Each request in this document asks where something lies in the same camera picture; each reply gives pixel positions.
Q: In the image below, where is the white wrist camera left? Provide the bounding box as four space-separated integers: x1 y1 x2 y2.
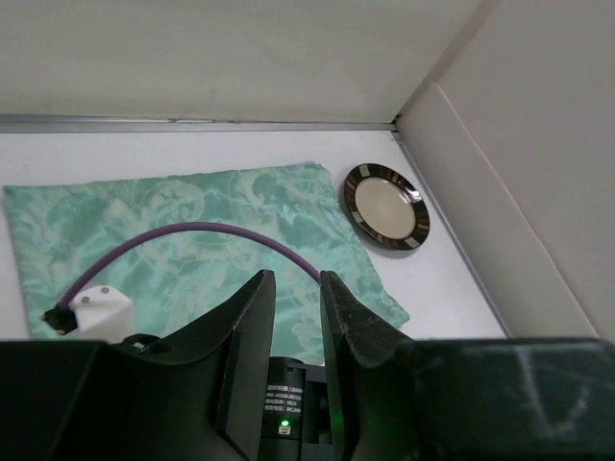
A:
41 284 136 344

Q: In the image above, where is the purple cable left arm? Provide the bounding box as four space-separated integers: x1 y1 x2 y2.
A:
60 221 322 313

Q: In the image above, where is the green patterned cloth placemat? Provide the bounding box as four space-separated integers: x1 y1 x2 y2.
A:
4 163 409 364

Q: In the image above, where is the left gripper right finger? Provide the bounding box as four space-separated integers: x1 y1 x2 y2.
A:
320 271 413 460

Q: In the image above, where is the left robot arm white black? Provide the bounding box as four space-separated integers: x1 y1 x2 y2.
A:
111 271 332 460

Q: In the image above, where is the dark rimmed dinner plate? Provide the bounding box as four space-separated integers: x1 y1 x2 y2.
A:
342 163 431 251

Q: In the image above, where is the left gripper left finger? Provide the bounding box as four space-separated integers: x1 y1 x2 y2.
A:
119 271 276 460

